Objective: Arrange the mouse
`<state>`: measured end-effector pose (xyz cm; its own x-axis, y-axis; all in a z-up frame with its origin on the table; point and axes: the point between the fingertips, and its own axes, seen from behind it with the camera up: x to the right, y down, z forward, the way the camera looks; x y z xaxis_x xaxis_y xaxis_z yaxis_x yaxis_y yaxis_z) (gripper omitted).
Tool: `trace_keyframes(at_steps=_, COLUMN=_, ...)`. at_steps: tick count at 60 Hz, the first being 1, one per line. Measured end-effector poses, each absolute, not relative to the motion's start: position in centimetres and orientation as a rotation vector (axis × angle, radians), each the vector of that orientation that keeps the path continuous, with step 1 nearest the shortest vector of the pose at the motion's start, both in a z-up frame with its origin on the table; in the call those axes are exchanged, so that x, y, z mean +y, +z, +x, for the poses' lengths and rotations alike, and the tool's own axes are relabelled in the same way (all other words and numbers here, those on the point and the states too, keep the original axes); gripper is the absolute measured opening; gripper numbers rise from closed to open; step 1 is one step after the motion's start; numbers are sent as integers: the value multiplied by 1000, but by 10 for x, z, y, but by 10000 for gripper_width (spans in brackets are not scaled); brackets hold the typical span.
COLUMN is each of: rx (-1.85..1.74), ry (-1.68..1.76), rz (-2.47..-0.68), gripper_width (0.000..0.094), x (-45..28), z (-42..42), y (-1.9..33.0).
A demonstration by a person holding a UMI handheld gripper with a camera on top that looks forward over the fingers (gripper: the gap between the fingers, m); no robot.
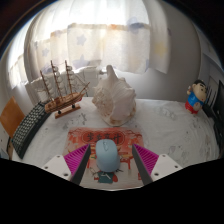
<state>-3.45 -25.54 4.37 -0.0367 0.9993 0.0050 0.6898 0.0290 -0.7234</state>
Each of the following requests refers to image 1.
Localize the cartoon boy figurine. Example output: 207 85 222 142
184 78 208 115

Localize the large white conch shell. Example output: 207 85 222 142
91 64 138 127

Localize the white wall shelf unit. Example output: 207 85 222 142
199 29 224 83

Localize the wooden model sailing ship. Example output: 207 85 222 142
39 59 91 120

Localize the white star-print curtain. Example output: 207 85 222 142
8 0 173 88

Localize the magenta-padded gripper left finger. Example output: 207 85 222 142
42 143 93 186

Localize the orange wooden chair back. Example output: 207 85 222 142
0 96 26 138

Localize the light blue computer mouse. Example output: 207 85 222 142
94 138 121 173

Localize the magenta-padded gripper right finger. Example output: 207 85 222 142
131 143 184 186

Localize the white printed tablecloth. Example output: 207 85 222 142
13 96 221 192

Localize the black keyboard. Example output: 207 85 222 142
10 101 53 160

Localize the black router with antennas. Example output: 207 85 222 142
203 76 221 118

